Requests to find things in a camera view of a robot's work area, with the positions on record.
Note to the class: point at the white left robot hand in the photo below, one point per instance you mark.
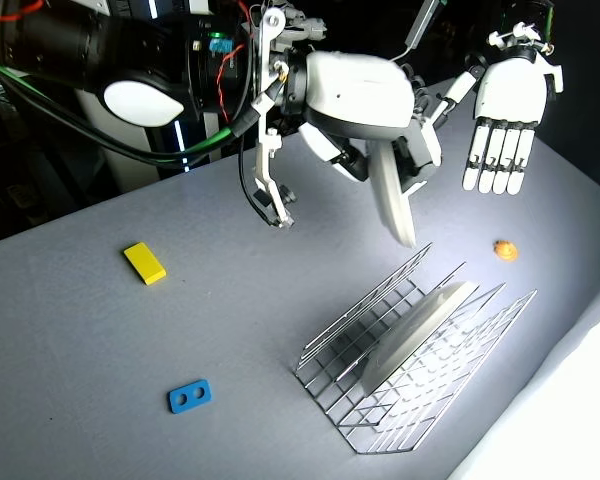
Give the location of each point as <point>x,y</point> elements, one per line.
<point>512,90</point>

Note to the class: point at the orange swirl cookie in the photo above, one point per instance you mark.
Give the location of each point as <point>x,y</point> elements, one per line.
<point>506,251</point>

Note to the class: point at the blue block with two holes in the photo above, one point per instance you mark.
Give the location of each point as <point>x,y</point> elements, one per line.
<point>190,406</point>

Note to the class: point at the white plate with black rim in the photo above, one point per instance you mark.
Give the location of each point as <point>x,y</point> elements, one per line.
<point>420,325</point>
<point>392,200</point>

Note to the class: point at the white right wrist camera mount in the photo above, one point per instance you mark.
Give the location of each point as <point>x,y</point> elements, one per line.
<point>265,150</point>

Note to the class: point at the yellow rectangular block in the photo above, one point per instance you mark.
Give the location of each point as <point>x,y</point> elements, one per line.
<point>145,262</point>

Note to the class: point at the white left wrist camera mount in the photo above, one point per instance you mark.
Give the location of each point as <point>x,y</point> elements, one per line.
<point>497,39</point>

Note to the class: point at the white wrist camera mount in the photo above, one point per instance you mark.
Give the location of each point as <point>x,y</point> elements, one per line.
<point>497,39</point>
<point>265,150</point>

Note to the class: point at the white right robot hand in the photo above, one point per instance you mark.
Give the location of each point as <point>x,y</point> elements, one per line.
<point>360,90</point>

